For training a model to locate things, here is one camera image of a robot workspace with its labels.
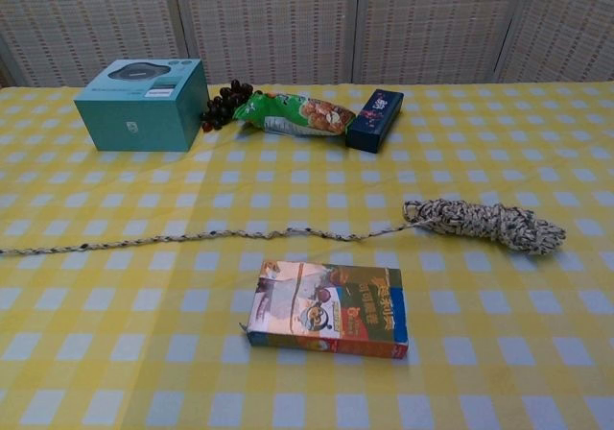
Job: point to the colourful printed snack box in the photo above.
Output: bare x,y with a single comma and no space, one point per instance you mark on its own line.
326,310

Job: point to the dark blue narrow box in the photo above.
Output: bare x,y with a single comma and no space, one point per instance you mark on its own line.
371,123

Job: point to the green snack bag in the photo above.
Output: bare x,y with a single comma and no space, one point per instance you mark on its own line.
288,113

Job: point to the teal speaker box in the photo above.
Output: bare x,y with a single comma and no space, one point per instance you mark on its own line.
144,118

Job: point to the yellow checked tablecloth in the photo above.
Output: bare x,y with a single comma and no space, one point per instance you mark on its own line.
144,377

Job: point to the woven folding screen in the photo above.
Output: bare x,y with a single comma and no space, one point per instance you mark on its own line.
288,17

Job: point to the dark red grape bunch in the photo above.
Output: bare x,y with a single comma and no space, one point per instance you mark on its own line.
223,101

